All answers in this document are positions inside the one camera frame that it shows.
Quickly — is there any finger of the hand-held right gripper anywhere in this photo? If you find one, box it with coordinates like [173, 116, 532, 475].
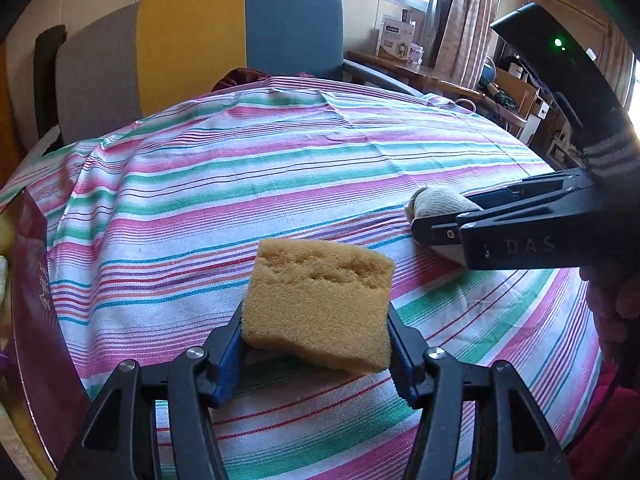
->
[470, 167, 596, 211]
[412, 191, 596, 271]

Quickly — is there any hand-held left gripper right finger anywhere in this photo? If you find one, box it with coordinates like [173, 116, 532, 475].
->
[386, 305, 573, 480]

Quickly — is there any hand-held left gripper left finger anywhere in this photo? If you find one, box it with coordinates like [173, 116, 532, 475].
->
[57, 300, 246, 480]

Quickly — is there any cream sock ball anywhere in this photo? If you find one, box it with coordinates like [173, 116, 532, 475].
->
[406, 185, 483, 266]

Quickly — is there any yellow sponge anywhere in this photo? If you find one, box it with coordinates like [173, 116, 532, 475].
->
[241, 238, 396, 375]

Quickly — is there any gold metal tin box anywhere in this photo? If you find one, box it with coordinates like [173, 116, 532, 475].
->
[0, 187, 96, 480]

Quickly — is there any person's right forearm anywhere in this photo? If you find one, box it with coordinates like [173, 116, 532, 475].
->
[580, 122, 640, 186]

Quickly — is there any person's right hand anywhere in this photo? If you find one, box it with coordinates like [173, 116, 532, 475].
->
[580, 262, 640, 376]

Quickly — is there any brown cardboard box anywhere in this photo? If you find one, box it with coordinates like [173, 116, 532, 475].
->
[492, 67, 541, 116]

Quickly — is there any pink patterned curtain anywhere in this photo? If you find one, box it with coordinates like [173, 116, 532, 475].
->
[429, 0, 503, 90]

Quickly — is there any wooden side table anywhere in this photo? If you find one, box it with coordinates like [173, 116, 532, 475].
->
[345, 49, 483, 101]

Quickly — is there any white printed box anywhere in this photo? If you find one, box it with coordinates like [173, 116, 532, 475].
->
[375, 14, 417, 61]

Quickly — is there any person's red garment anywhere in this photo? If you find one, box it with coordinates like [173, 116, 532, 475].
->
[565, 360, 640, 480]

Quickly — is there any striped tablecloth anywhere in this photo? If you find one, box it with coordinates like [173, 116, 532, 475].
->
[0, 76, 606, 480]

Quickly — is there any white chair armrest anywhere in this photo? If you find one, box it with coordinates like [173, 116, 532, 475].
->
[30, 127, 63, 158]

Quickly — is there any dark red cloth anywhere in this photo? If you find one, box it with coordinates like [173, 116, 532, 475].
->
[210, 67, 273, 92]

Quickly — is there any grey yellow blue chair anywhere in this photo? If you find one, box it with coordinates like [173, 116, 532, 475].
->
[54, 0, 426, 146]

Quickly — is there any wooden wardrobe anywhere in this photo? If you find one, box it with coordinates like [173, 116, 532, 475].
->
[0, 40, 26, 181]

